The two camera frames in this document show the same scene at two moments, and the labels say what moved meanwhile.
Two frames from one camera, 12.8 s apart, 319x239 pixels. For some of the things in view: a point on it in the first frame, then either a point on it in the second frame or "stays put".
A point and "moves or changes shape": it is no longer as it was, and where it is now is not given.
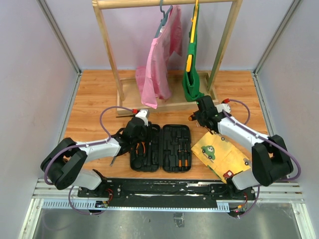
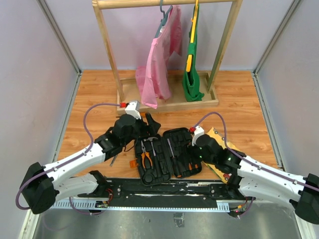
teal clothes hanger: [163, 20] stays put
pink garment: [152, 80] stays put
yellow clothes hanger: [194, 20] stays put
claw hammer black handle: [150, 128] → [153, 151]
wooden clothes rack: [129, 94] stays put
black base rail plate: [165, 192] stays put
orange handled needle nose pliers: [143, 145] → [142, 154]
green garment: [190, 81] stays put
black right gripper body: [200, 117] → [208, 159]
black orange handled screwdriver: [192, 117] → [175, 163]
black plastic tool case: [168, 147] moves or changes shape
